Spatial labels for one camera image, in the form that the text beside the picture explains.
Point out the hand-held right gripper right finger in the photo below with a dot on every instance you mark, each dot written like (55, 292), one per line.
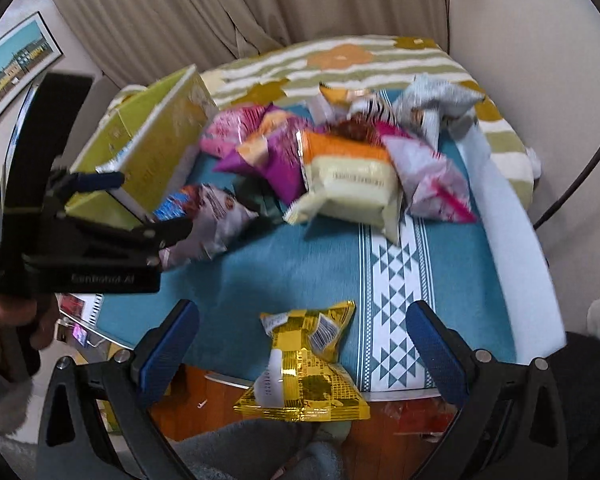
(437, 355)

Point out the person's grey trouser leg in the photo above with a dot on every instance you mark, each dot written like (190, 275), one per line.
(260, 450)

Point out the pink marshmallow snack packet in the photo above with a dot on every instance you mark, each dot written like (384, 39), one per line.
(425, 175)

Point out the person's left forearm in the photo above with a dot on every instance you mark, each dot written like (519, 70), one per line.
(0, 405)

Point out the purple snack packet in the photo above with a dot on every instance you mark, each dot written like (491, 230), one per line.
(280, 155)

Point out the brown striped snack packet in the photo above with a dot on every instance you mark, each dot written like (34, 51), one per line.
(365, 127)

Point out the person's left hand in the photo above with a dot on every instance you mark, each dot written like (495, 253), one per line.
(47, 320)

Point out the grey brown snack packet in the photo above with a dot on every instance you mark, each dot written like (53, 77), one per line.
(215, 215)

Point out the green striped floral blanket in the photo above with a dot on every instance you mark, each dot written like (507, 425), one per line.
(290, 65)

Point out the magenta dotted snack packet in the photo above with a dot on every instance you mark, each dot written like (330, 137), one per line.
(225, 130)

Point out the grey blue crumpled snack packet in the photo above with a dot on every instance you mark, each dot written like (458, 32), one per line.
(430, 97)

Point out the beige curtain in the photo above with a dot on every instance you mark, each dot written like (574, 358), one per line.
(230, 0)

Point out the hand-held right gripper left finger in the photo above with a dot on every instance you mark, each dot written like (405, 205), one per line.
(169, 355)

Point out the orange grey snack packet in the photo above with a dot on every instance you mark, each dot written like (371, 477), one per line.
(332, 97)

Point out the teal patterned table cloth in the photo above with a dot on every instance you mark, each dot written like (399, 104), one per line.
(260, 270)

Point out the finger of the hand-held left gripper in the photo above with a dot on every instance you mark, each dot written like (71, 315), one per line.
(130, 242)
(97, 181)

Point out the framed wall picture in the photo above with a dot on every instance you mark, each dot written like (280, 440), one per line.
(15, 65)

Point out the gold yellow snack packet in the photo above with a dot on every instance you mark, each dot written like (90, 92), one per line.
(305, 380)

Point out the pale yellow orange snack packet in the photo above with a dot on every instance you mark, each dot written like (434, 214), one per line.
(350, 185)

